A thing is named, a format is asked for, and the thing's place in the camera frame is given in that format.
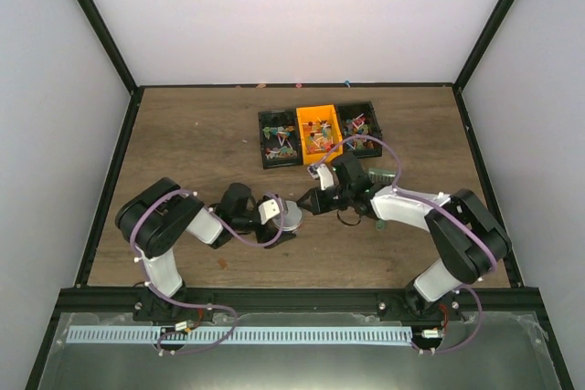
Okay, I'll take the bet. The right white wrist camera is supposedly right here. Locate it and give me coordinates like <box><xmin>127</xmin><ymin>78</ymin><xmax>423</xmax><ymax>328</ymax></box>
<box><xmin>307</xmin><ymin>163</ymin><xmax>335</xmax><ymax>191</ymax></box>

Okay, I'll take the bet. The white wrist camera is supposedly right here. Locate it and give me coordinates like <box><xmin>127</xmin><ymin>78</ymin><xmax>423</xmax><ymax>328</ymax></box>
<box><xmin>307</xmin><ymin>163</ymin><xmax>335</xmax><ymax>191</ymax></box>
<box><xmin>257</xmin><ymin>197</ymin><xmax>283</xmax><ymax>226</ymax></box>

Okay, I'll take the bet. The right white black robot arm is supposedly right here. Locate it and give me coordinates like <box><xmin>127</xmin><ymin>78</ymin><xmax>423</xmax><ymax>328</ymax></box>
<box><xmin>297</xmin><ymin>153</ymin><xmax>512</xmax><ymax>320</ymax></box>

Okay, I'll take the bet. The clear plastic cup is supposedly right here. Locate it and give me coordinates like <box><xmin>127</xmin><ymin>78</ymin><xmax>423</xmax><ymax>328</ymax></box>
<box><xmin>277</xmin><ymin>222</ymin><xmax>303</xmax><ymax>234</ymax></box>

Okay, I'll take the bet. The light blue slotted cable duct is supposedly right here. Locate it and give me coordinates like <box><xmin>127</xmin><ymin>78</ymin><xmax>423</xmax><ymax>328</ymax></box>
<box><xmin>66</xmin><ymin>325</ymin><xmax>412</xmax><ymax>346</ymax></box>

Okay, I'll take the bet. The green plastic scoop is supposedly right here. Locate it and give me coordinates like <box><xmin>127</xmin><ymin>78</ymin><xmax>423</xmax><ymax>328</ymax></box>
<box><xmin>367</xmin><ymin>168</ymin><xmax>396</xmax><ymax>232</ymax></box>

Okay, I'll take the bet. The black candy bin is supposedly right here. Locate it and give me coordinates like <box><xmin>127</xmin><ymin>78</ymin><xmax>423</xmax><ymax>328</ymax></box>
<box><xmin>258</xmin><ymin>109</ymin><xmax>303</xmax><ymax>169</ymax></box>
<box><xmin>335</xmin><ymin>101</ymin><xmax>382</xmax><ymax>158</ymax></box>

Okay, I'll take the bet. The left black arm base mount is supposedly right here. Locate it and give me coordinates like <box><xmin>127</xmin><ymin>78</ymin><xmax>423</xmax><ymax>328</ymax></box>
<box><xmin>133</xmin><ymin>290</ymin><xmax>214</xmax><ymax>323</ymax></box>

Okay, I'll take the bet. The white round cup lid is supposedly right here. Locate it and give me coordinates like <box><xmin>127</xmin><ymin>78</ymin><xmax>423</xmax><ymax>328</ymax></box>
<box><xmin>283</xmin><ymin>200</ymin><xmax>303</xmax><ymax>224</ymax></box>

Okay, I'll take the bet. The orange candy bin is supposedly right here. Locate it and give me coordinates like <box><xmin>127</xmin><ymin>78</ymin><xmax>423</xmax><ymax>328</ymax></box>
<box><xmin>296</xmin><ymin>104</ymin><xmax>343</xmax><ymax>164</ymax></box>

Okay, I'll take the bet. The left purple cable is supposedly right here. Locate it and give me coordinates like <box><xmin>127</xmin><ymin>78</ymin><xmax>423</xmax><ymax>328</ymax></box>
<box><xmin>129</xmin><ymin>188</ymin><xmax>239</xmax><ymax>358</ymax></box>

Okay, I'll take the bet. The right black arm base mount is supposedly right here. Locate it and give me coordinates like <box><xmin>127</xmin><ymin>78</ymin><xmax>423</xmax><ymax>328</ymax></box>
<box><xmin>376</xmin><ymin>289</ymin><xmax>462</xmax><ymax>325</ymax></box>

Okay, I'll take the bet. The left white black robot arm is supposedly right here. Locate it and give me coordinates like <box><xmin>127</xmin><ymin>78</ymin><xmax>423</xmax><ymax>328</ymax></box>
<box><xmin>115</xmin><ymin>177</ymin><xmax>303</xmax><ymax>321</ymax></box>

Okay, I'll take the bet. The black aluminium frame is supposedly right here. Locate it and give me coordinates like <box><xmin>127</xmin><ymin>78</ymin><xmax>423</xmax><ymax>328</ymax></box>
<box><xmin>27</xmin><ymin>0</ymin><xmax>573</xmax><ymax>389</ymax></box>

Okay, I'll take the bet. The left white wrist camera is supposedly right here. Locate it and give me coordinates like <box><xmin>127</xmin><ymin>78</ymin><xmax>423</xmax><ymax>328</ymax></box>
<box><xmin>257</xmin><ymin>197</ymin><xmax>283</xmax><ymax>226</ymax></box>

